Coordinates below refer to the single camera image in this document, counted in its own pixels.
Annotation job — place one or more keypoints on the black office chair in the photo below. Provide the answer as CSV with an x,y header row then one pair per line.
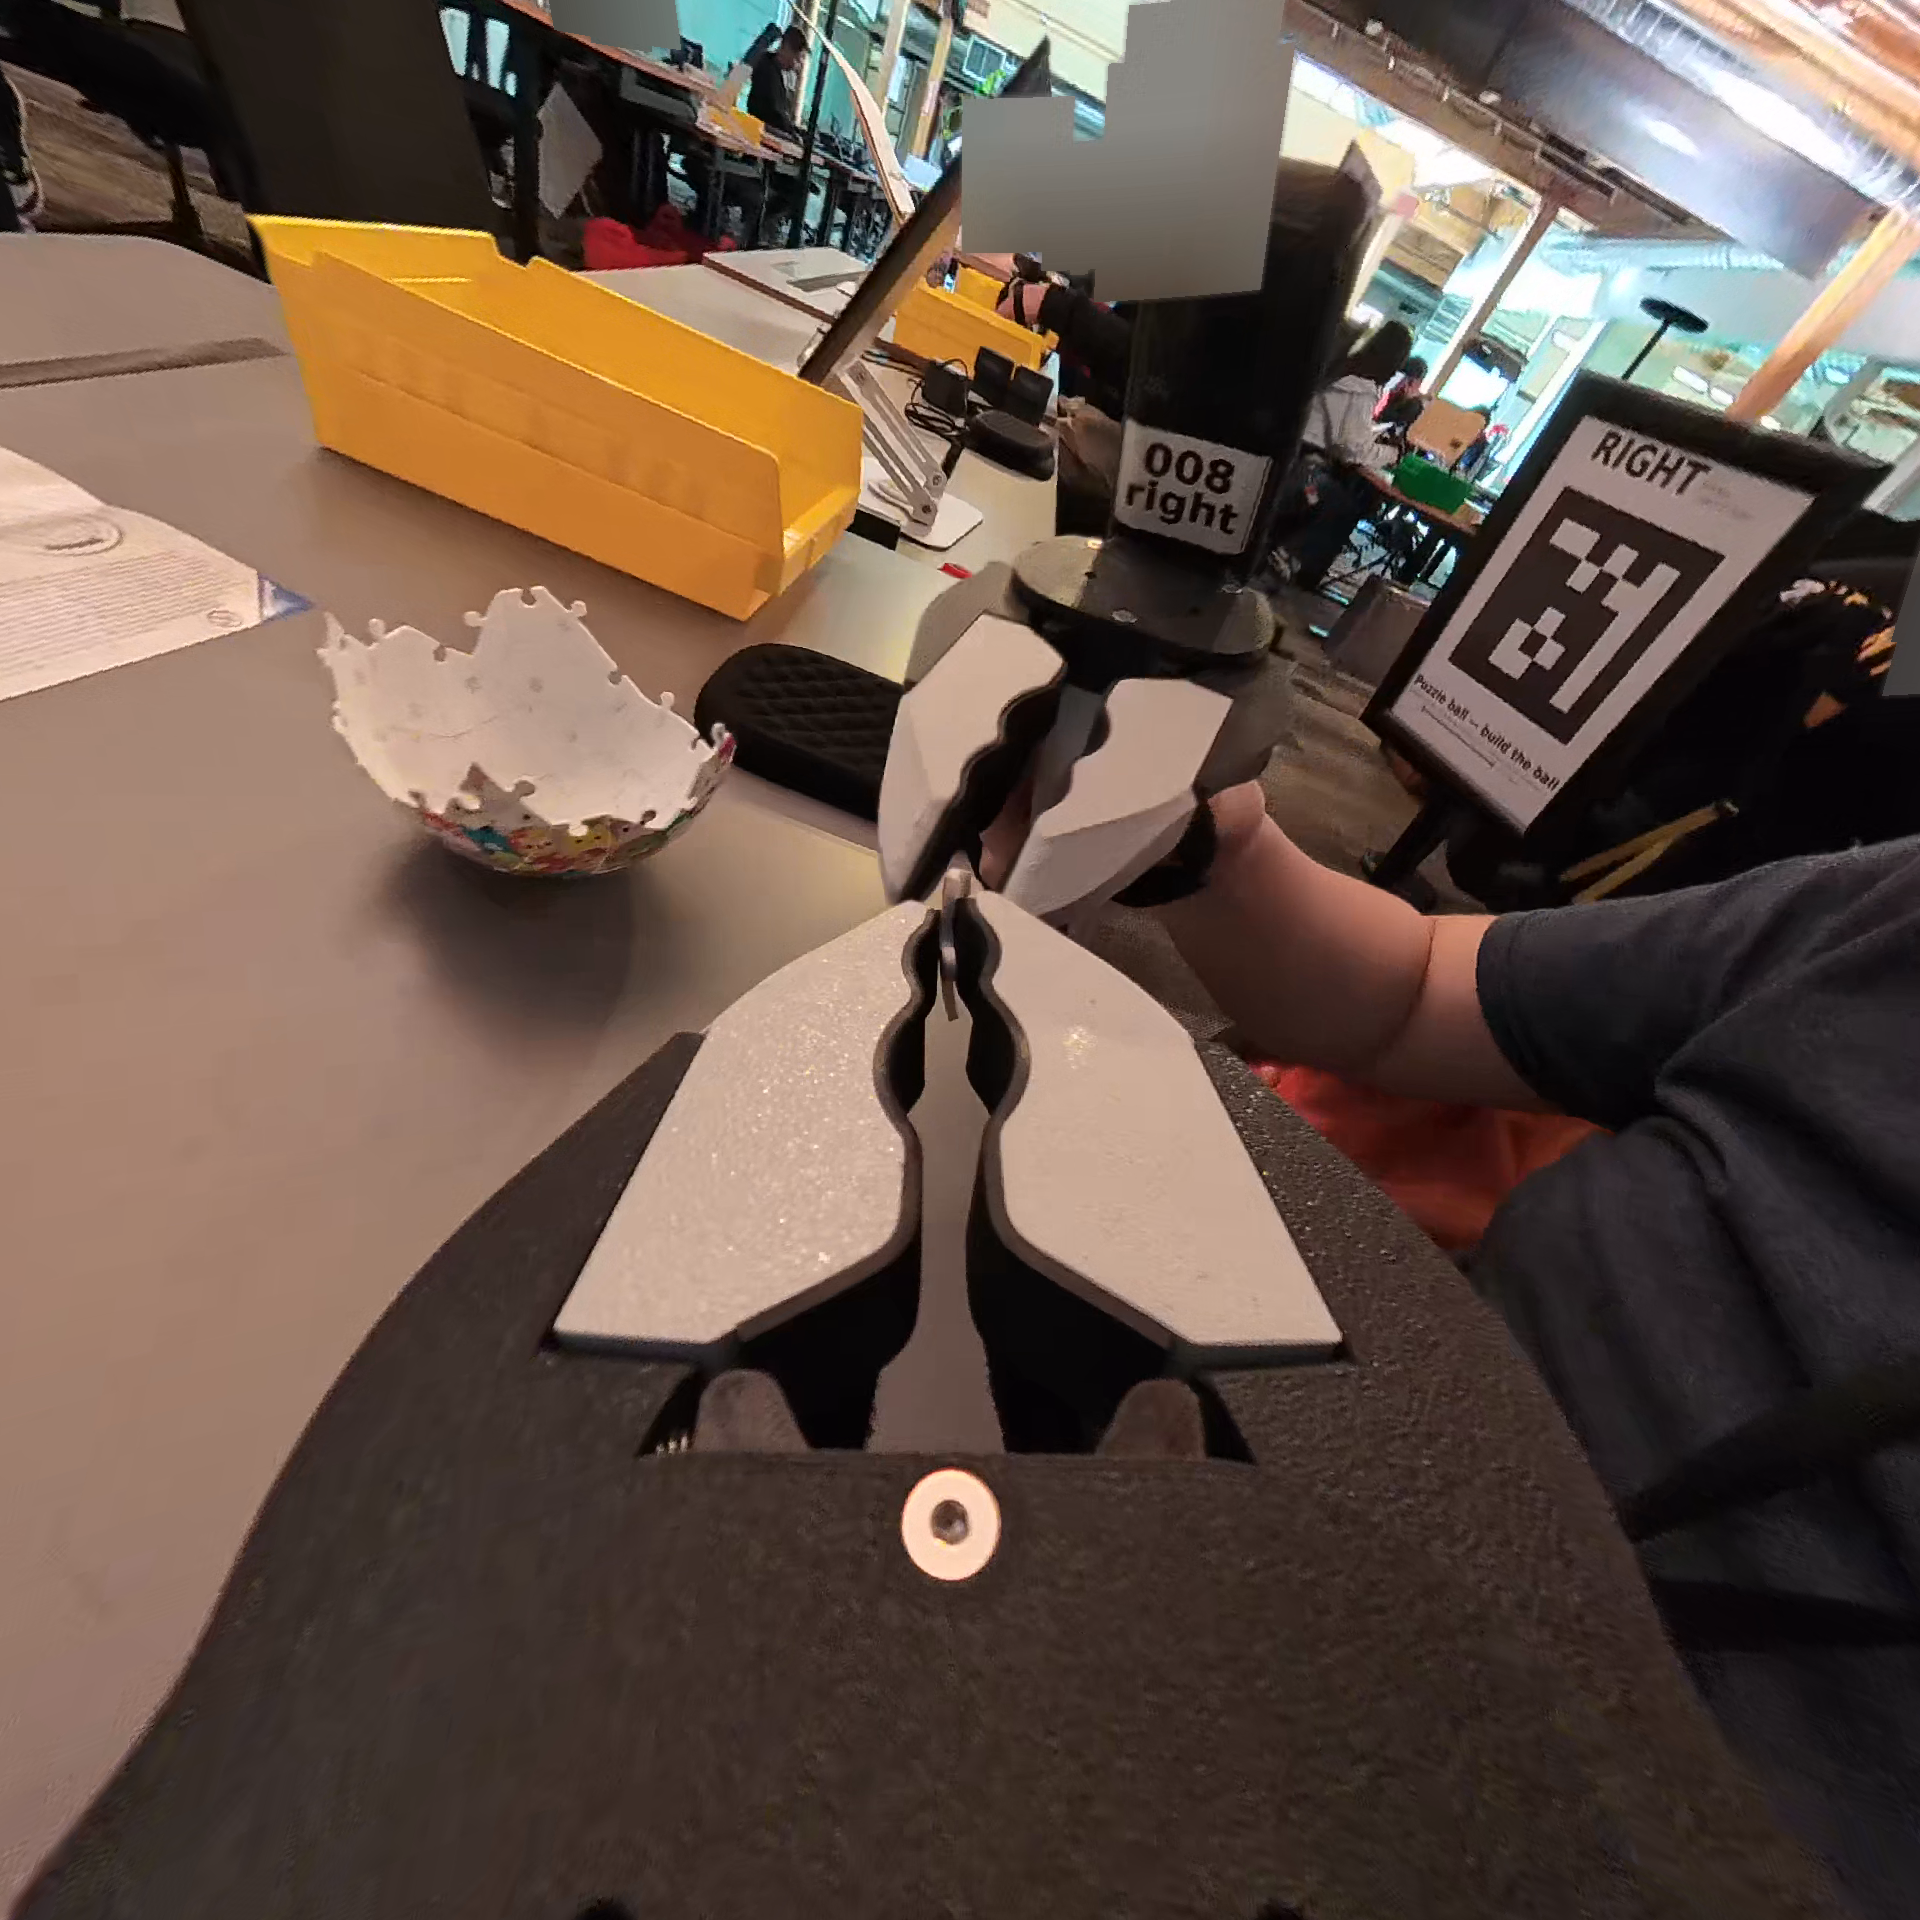
x,y
332,106

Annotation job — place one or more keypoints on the black jacket with orange lining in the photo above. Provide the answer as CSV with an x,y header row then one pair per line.
x,y
1425,1155

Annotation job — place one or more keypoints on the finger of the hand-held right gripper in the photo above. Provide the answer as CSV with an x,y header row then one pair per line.
x,y
1142,781
945,748

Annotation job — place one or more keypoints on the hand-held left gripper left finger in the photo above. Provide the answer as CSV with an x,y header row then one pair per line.
x,y
749,1171

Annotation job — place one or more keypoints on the person's dark blue shirt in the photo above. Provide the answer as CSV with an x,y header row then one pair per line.
x,y
1726,1500

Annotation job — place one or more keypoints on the black electronic device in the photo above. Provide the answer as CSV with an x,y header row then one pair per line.
x,y
1020,441

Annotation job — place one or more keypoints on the dark tablet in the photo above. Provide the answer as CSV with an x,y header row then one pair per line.
x,y
887,286

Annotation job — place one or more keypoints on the person's right hand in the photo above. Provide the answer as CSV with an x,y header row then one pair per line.
x,y
1305,961

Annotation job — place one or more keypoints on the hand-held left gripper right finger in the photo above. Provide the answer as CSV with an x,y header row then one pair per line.
x,y
1154,1188

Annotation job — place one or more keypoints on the framed black white tag sign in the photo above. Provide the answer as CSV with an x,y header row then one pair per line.
x,y
1620,599

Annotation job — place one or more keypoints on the half built puzzle ball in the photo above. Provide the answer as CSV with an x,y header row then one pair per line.
x,y
510,708

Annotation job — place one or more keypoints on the black floor lamp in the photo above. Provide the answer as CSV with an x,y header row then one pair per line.
x,y
1670,312

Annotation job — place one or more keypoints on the green plastic bin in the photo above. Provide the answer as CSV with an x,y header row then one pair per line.
x,y
1437,489

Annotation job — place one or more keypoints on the yellow plastic bin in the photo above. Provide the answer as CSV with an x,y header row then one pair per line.
x,y
569,436
960,326

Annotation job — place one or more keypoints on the small curved puzzle piece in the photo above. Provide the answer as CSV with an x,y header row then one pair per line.
x,y
953,944

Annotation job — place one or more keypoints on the white instruction leaflet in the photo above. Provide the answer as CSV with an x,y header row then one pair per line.
x,y
107,585

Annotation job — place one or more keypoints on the white folding tablet stand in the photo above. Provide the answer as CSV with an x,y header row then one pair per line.
x,y
939,516

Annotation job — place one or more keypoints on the red cloth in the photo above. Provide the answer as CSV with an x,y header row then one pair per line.
x,y
646,244

